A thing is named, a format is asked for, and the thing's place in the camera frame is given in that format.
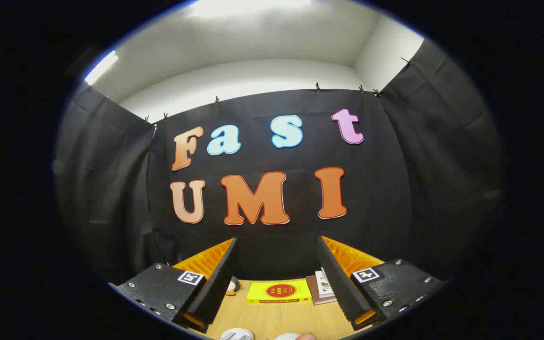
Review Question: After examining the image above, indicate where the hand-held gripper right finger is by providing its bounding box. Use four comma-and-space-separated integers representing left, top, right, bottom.
318, 236, 452, 331

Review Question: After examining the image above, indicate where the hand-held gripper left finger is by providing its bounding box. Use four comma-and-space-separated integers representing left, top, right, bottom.
108, 238, 240, 333

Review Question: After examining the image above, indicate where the white illustrated book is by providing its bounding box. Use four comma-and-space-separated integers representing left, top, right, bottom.
314, 269, 337, 298

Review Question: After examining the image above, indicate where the brown cover book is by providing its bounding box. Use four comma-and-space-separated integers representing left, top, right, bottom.
306, 275, 338, 306

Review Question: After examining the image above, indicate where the yellow book with red circle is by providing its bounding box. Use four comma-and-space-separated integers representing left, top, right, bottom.
246, 280, 312, 304

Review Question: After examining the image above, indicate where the black backdrop cloth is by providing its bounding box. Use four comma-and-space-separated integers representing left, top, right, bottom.
54, 40, 506, 293

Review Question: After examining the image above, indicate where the ceiling light panel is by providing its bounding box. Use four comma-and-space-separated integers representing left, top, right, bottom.
85, 50, 119, 86

